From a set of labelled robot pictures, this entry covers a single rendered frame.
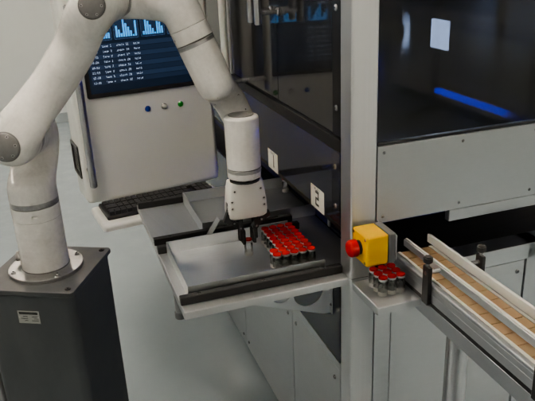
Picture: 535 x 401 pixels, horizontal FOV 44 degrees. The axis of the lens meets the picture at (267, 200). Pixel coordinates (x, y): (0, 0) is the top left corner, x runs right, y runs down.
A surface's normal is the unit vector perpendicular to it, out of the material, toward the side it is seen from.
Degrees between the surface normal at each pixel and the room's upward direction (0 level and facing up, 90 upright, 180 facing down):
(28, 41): 90
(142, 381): 0
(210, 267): 0
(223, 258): 0
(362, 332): 90
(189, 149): 90
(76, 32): 119
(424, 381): 90
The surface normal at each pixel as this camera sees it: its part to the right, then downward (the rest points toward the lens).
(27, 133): 0.38, 0.09
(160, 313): -0.04, -0.93
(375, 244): 0.33, 0.34
